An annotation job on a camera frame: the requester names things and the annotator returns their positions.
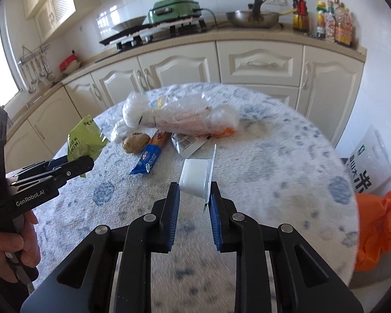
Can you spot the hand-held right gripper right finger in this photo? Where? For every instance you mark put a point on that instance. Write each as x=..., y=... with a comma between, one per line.
x=214, y=221

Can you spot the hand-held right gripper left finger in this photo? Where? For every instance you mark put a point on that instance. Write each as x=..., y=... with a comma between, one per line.
x=174, y=218

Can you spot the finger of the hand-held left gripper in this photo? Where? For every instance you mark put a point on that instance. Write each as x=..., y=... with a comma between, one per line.
x=42, y=167
x=79, y=168

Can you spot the green snack packet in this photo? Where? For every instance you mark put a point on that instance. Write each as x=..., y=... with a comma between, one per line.
x=84, y=140

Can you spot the person's left hand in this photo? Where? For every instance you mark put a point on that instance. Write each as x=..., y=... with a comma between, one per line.
x=6, y=247

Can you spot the ginger root piece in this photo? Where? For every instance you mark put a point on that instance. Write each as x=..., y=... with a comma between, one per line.
x=135, y=142

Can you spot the blue orange snack wrapper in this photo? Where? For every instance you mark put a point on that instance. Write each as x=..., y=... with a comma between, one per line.
x=148, y=158

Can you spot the blue white fluffy table cloth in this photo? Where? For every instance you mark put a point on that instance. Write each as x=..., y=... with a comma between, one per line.
x=264, y=169

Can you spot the grey food wrapper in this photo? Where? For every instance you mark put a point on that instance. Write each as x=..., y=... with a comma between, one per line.
x=185, y=145

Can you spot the hanging kitchen utensils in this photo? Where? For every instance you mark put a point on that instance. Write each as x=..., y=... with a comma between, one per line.
x=32, y=78

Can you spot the window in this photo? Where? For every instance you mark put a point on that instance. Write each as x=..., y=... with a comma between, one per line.
x=1, y=62

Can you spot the long clear plastic bag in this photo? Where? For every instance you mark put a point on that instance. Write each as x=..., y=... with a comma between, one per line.
x=182, y=114

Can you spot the red lid white bowl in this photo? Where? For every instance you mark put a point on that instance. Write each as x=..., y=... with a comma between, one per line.
x=68, y=62

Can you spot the metal utensil rack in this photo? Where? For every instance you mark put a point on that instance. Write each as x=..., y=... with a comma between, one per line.
x=35, y=53

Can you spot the cream base cabinet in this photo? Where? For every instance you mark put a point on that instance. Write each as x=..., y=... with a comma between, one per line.
x=179, y=65

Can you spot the steel wok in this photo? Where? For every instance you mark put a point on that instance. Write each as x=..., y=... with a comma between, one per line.
x=128, y=23

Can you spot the small cream lattice cabinet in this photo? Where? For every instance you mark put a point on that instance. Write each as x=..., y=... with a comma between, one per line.
x=58, y=9

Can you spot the orange plastic bag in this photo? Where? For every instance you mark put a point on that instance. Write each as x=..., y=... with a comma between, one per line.
x=374, y=228

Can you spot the large cream drawer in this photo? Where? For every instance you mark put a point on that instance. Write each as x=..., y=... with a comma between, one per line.
x=260, y=63

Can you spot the white rice bag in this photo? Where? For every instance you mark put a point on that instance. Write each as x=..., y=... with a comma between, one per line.
x=371, y=163

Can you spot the green electric cooker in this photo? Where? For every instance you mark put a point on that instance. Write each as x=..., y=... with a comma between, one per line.
x=172, y=9

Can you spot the steel frying pan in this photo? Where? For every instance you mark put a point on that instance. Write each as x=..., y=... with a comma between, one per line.
x=244, y=20

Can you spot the dark sauce bottle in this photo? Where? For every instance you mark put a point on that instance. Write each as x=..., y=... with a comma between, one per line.
x=301, y=16

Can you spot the yellow cap bottle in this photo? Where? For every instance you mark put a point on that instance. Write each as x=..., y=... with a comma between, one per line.
x=321, y=22

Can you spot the white label bottle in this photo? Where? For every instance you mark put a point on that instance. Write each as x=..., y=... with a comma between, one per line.
x=330, y=26

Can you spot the cooking oil bottle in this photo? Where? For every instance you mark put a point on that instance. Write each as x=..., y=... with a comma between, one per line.
x=342, y=26

